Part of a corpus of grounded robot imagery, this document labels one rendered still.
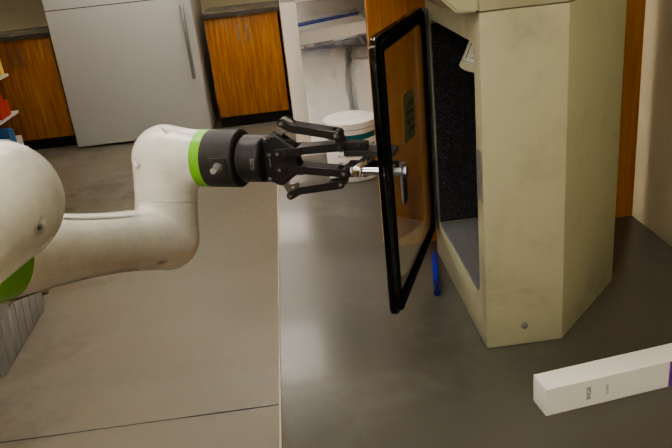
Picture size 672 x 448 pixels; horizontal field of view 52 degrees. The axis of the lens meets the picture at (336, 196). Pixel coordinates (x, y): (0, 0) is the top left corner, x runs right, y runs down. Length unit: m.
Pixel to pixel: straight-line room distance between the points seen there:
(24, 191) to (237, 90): 5.32
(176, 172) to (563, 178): 0.57
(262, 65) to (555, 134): 5.10
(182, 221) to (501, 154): 0.51
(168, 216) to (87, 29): 4.88
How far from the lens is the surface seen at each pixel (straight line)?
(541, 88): 0.89
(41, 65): 6.22
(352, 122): 1.63
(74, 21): 5.95
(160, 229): 1.08
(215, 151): 1.06
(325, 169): 1.02
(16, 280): 0.89
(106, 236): 1.00
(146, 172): 1.11
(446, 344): 1.03
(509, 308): 1.00
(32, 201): 0.69
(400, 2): 1.21
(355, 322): 1.10
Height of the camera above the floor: 1.52
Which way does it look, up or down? 21 degrees down
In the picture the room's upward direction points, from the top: 6 degrees counter-clockwise
